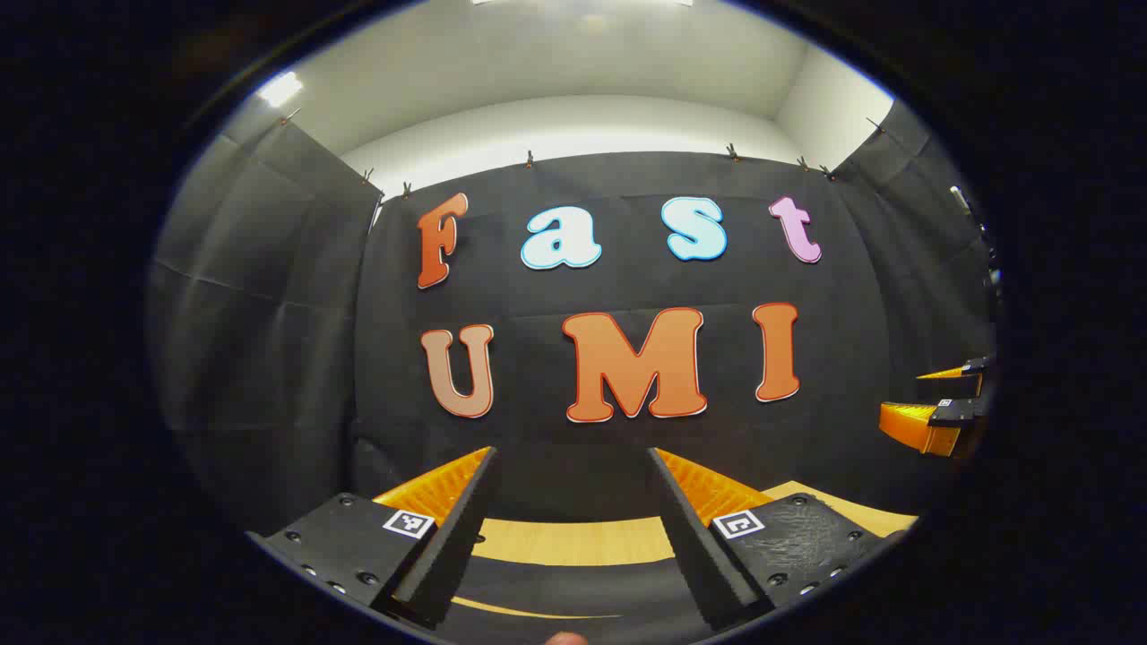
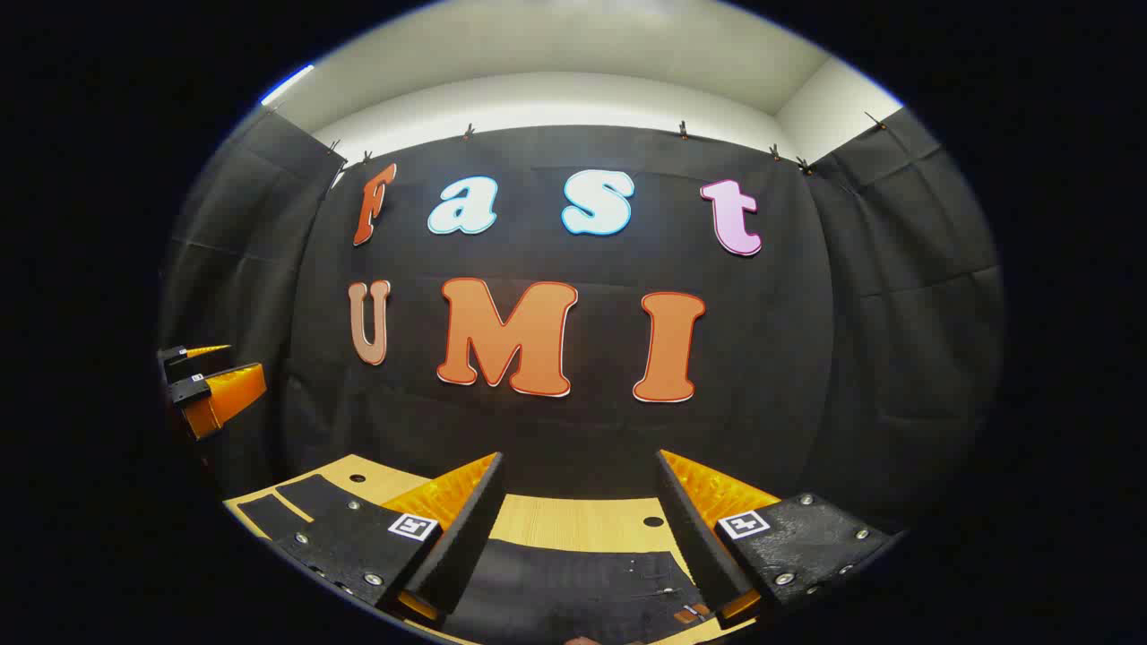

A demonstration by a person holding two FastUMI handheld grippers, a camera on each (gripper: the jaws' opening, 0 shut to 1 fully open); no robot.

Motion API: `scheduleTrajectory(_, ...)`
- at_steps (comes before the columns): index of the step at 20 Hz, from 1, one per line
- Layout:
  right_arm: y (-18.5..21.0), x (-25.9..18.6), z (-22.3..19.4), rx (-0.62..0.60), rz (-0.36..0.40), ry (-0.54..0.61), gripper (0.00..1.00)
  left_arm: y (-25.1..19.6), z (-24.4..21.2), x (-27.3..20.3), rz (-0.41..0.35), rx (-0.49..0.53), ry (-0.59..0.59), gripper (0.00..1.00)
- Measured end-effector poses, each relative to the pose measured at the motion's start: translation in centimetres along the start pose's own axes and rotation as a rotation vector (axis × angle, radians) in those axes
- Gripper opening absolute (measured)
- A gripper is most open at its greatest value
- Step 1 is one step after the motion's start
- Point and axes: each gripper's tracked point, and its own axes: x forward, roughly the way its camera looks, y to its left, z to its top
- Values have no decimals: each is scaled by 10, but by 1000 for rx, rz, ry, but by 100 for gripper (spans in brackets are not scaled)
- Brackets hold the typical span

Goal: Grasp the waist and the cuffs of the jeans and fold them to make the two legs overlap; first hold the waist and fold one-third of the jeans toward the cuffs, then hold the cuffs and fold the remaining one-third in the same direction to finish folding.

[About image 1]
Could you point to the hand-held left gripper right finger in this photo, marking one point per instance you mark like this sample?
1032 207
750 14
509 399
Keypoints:
708 564

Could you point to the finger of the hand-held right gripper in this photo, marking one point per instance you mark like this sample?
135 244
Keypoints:
914 425
972 365

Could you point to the silver metal rod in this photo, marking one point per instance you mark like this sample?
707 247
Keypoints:
961 199

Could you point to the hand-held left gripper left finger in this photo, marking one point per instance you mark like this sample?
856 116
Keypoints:
448 560

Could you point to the ceiling light panel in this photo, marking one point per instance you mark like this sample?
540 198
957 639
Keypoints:
280 88

